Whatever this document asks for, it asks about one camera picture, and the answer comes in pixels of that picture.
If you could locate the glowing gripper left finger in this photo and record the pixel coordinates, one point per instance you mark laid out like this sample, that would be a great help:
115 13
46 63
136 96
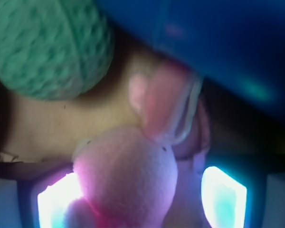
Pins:
36 195

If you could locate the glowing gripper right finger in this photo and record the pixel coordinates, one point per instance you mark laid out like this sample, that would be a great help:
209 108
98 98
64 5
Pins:
244 191

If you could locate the pink plush bunny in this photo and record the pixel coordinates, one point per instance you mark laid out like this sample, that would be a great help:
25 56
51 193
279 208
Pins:
128 175

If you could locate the brown paper bag bin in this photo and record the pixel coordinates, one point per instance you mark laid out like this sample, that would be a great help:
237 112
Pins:
35 130

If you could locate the green crocheted ball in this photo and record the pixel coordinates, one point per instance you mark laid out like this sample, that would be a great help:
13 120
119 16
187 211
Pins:
53 49

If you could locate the blue plastic bottle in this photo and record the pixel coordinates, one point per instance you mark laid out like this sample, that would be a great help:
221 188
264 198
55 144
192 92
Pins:
240 44

